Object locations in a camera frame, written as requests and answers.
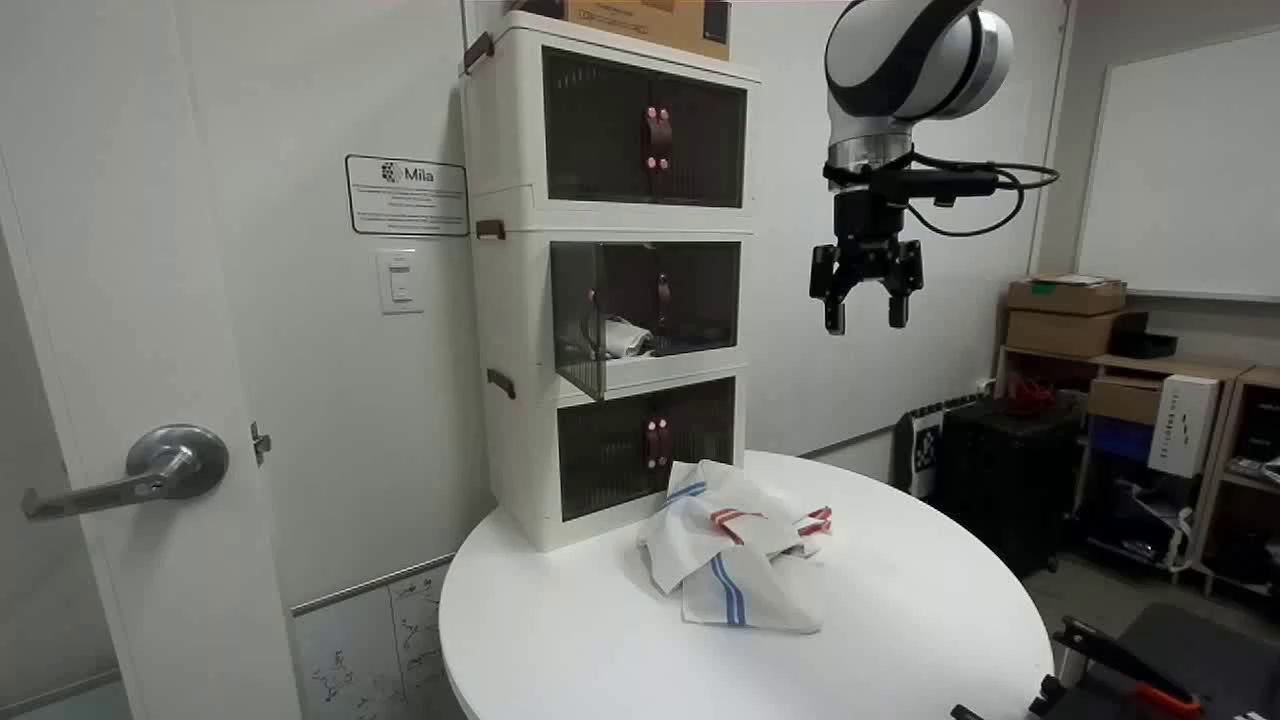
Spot white towel blue stripes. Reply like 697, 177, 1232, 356
636, 456, 827, 639

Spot silver door lever handle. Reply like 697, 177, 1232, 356
14, 420, 231, 524

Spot small brown cardboard box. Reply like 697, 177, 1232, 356
1085, 371, 1163, 427

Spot large white whiteboard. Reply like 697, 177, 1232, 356
1073, 24, 1280, 307

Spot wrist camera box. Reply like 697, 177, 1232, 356
824, 157, 1006, 210

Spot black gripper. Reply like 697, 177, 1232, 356
809, 185, 926, 339

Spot white product box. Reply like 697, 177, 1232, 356
1143, 368, 1223, 486

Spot white towel red stripes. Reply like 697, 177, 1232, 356
746, 498, 840, 569
663, 456, 778, 552

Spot low wall drawing board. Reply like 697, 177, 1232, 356
287, 561, 469, 720

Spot black storage cabinet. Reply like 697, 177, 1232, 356
937, 395, 1085, 580

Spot white cloth inside cabinet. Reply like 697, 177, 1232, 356
593, 314, 660, 359

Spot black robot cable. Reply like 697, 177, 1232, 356
917, 152, 1064, 244

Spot white wall sign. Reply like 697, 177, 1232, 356
340, 148, 477, 244

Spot large brown cardboard box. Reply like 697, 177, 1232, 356
998, 276, 1133, 366

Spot white light switch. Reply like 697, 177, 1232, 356
375, 244, 427, 322

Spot cardboard box with black label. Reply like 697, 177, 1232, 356
507, 0, 736, 65

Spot wooden shelf unit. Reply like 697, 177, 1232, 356
988, 307, 1280, 601

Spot white room door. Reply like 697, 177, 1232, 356
0, 0, 302, 720

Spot dark transparent cabinet door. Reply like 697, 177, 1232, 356
546, 242, 608, 405

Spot black red tool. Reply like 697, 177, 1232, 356
1027, 615, 1280, 720

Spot white stacked cabinet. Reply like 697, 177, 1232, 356
455, 9, 764, 557

